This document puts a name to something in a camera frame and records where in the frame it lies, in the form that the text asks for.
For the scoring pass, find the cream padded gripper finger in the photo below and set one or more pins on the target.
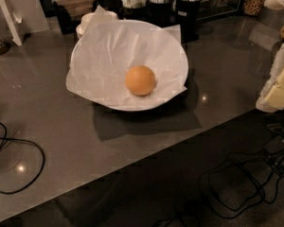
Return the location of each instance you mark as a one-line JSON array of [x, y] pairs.
[[271, 97]]

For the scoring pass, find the orange fruit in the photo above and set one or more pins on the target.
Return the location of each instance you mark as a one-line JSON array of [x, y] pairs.
[[140, 80]]

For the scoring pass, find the white bowl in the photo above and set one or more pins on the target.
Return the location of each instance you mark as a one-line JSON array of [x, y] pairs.
[[129, 106]]

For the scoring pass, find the black cup with packets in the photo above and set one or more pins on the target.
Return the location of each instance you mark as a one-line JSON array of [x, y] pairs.
[[186, 15]]

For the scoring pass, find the black cup with sticks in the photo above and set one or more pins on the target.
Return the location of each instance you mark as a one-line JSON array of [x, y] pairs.
[[159, 12]]

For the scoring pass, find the black cup with napkins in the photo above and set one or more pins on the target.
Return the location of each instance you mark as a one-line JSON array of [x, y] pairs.
[[134, 9]]

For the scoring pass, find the white paper liner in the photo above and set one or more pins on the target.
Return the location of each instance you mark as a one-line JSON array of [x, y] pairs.
[[110, 60]]

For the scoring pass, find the black wooden tray holder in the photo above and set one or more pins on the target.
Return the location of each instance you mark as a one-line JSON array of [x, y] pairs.
[[69, 13]]

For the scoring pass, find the white slanted board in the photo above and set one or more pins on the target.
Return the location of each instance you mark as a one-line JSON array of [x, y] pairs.
[[14, 22]]

